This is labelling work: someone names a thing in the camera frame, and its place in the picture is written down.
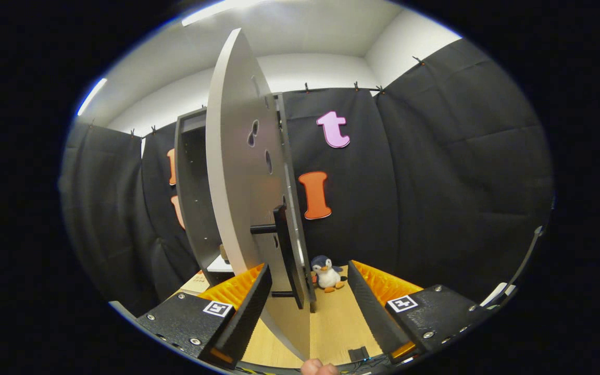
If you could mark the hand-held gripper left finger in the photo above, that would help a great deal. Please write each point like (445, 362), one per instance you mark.
(245, 323)

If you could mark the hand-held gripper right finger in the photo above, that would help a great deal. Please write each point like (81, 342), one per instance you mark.
(373, 317)

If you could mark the brown fuzzy shoe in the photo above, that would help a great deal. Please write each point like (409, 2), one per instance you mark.
(223, 253)

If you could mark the beige shoe cabinet door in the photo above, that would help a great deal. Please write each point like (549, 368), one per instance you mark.
(232, 182)

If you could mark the grey shoe cabinet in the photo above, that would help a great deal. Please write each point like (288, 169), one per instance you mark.
(190, 182)

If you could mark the stack of books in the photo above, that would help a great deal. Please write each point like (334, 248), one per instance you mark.
(196, 284)

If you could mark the penguin plush toy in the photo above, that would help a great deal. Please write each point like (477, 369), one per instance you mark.
(326, 273)

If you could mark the white side table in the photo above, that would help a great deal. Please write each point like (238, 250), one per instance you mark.
(495, 291)

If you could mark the black backdrop cloth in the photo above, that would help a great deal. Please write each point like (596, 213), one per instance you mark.
(435, 182)

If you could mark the black monitor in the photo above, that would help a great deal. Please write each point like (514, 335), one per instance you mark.
(526, 258)

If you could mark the ceiling strip light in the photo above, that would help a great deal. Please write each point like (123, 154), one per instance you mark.
(91, 96)

